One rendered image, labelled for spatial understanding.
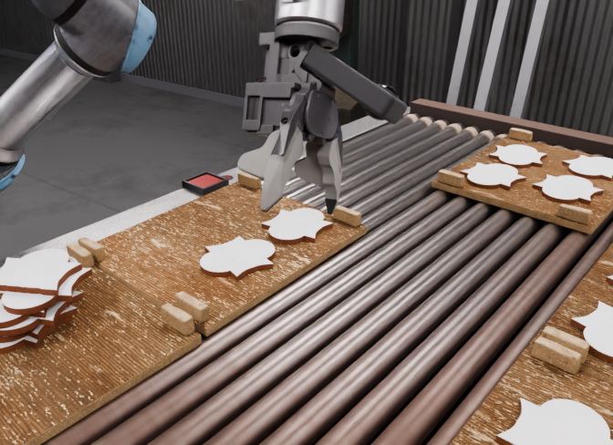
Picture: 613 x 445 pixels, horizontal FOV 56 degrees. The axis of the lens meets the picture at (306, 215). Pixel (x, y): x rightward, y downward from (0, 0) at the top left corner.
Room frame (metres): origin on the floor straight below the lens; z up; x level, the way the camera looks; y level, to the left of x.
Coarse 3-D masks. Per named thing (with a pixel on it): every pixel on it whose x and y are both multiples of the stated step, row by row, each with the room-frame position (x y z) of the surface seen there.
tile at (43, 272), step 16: (32, 256) 0.73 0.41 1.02; (48, 256) 0.73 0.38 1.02; (64, 256) 0.73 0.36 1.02; (0, 272) 0.69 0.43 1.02; (16, 272) 0.69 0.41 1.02; (32, 272) 0.69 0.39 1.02; (48, 272) 0.69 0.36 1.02; (64, 272) 0.69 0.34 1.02; (0, 288) 0.66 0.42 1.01; (16, 288) 0.66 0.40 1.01; (32, 288) 0.65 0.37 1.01; (48, 288) 0.65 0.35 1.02
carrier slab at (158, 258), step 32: (224, 192) 1.14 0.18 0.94; (256, 192) 1.14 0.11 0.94; (160, 224) 0.99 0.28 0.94; (192, 224) 0.99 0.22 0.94; (224, 224) 0.99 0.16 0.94; (256, 224) 0.99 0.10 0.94; (128, 256) 0.87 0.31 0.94; (160, 256) 0.87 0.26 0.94; (192, 256) 0.87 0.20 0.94; (288, 256) 0.87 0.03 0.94; (320, 256) 0.87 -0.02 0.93; (160, 288) 0.77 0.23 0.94; (192, 288) 0.77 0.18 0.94; (224, 288) 0.77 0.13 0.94; (256, 288) 0.77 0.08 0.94; (224, 320) 0.70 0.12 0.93
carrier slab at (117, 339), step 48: (96, 288) 0.77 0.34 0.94; (48, 336) 0.65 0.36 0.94; (96, 336) 0.65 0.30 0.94; (144, 336) 0.65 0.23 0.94; (192, 336) 0.65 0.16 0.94; (0, 384) 0.56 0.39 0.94; (48, 384) 0.56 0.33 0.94; (96, 384) 0.56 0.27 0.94; (0, 432) 0.48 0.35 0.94; (48, 432) 0.48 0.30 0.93
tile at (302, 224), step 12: (276, 216) 1.00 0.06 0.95; (288, 216) 1.00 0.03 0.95; (300, 216) 1.00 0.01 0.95; (312, 216) 1.00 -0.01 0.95; (264, 228) 0.97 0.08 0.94; (276, 228) 0.95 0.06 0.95; (288, 228) 0.95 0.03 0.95; (300, 228) 0.95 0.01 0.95; (312, 228) 0.95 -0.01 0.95; (324, 228) 0.96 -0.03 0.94; (276, 240) 0.92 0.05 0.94; (288, 240) 0.91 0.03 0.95; (300, 240) 0.92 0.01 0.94; (312, 240) 0.92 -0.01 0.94
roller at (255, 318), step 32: (448, 192) 1.18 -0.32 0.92; (384, 224) 1.02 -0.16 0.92; (352, 256) 0.90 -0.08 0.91; (288, 288) 0.79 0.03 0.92; (320, 288) 0.82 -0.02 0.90; (256, 320) 0.72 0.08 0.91; (192, 352) 0.64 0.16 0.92; (224, 352) 0.66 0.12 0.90; (160, 384) 0.58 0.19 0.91; (96, 416) 0.52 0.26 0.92; (128, 416) 0.53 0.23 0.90
